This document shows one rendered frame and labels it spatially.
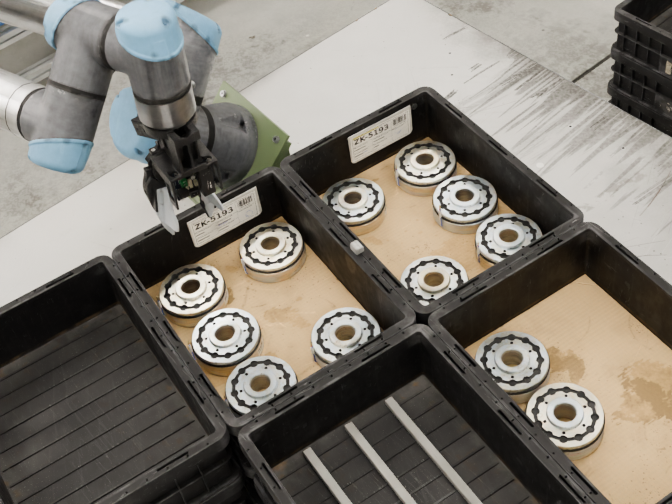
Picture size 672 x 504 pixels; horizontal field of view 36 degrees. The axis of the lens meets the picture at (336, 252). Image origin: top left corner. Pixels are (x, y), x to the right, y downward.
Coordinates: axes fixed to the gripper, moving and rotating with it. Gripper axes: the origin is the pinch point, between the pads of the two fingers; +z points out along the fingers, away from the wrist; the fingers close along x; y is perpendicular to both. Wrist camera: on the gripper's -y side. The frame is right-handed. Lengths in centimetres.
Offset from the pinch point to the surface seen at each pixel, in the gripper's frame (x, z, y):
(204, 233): 4.3, 11.9, -7.1
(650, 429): 36, 15, 58
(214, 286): 0.9, 14.2, 1.9
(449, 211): 38.2, 11.9, 12.0
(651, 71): 123, 44, -24
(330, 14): 114, 92, -154
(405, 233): 31.7, 15.3, 9.1
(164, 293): -6.0, 14.5, -1.7
